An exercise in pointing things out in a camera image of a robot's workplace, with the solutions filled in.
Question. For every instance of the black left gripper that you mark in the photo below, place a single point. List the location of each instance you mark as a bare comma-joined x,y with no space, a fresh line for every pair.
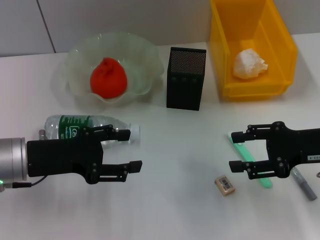
62,157

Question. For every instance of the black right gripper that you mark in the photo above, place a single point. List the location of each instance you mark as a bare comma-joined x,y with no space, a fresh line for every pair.
292,147

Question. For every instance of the clear green-label water bottle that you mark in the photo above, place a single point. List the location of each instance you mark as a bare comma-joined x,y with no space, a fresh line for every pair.
72,123

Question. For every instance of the red soft ball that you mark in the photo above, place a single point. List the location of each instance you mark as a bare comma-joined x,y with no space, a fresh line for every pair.
108,78

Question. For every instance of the white paper ball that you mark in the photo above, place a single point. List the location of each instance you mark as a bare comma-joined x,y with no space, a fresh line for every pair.
247,65

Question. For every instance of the beige barcode eraser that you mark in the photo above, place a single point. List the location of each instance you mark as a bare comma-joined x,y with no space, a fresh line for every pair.
225,185

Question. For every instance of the grey marker pen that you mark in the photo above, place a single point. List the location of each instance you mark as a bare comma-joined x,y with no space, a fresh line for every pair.
306,188

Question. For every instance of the green glass fruit bowl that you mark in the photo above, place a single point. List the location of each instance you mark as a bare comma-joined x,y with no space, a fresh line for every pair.
140,65

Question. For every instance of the black mesh pen holder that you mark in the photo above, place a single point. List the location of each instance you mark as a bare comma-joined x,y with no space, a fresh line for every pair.
186,80

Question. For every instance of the yellow plastic bin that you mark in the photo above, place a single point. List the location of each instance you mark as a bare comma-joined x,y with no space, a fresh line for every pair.
272,82

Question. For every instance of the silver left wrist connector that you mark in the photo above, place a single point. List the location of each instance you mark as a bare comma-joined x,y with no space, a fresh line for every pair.
42,133

